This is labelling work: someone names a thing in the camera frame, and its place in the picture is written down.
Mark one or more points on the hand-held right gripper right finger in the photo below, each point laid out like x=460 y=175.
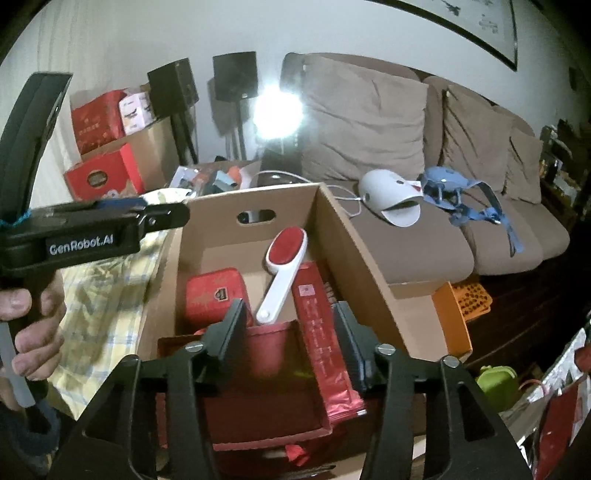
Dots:
x=351 y=341

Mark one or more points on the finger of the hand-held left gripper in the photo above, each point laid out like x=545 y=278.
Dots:
x=122 y=203
x=164 y=218

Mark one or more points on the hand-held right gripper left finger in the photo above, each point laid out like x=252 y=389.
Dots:
x=233 y=332

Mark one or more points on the red snack packet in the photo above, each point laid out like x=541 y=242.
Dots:
x=318 y=323

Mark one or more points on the red tea tin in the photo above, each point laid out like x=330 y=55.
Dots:
x=214 y=295

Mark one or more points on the large cardboard box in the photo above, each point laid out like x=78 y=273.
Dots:
x=355 y=258

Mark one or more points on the white red lint brush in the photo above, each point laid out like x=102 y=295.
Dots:
x=286 y=251

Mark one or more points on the person's left hand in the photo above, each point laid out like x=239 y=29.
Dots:
x=37 y=341

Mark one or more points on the red cookie box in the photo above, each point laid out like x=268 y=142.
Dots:
x=104 y=173

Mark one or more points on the cluttered side table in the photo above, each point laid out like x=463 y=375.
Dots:
x=217 y=177

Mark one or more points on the brown cardboard carton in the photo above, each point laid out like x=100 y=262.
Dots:
x=159 y=147

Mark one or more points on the red carton gold print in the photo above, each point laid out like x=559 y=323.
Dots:
x=97 y=124

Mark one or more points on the yellow checked tablecloth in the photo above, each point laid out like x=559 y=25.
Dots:
x=111 y=295

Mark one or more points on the orange plastic crate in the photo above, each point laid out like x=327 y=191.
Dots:
x=455 y=318

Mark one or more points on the brown sofa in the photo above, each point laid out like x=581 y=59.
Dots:
x=429 y=249

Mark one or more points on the black speaker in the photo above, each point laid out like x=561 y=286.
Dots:
x=173 y=87
x=234 y=76

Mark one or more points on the green plastic container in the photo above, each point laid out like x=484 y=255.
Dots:
x=496 y=385

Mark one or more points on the bright lamp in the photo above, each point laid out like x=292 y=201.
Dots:
x=277 y=114

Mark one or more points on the white domed device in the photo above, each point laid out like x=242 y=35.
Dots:
x=383 y=191

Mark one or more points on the white curtain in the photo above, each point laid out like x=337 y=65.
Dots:
x=32 y=55

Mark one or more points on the silver patterned gift bag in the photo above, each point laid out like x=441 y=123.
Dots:
x=554 y=392

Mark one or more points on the large brown sofa cushion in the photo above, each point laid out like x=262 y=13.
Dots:
x=364 y=120

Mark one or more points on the red glossy gift bag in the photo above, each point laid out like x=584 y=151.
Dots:
x=561 y=424

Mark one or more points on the medium brown sofa cushion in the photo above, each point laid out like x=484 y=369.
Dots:
x=478 y=134

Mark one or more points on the small brown sofa cushion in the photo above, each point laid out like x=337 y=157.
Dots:
x=524 y=166

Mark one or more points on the cluttered dark shelf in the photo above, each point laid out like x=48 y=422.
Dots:
x=565 y=170

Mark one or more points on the framed ink painting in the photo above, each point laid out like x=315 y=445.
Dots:
x=461 y=27

